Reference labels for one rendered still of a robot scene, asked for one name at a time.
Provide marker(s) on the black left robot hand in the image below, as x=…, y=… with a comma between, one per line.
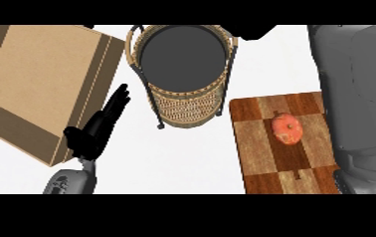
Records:
x=94, y=131

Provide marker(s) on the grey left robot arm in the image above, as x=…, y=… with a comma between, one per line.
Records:
x=71, y=181

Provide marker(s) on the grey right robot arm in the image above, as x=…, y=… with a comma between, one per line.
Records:
x=350, y=98

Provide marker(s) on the wicker tiered basket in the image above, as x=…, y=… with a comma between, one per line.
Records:
x=187, y=110

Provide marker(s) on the brown wooden cutting board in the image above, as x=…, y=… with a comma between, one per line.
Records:
x=257, y=148

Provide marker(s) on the red tomato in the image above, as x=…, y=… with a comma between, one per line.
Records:
x=288, y=129

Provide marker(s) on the tan wooden cabinet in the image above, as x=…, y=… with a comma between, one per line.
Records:
x=44, y=81

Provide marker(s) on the black angular object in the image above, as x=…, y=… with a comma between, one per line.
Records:
x=252, y=32

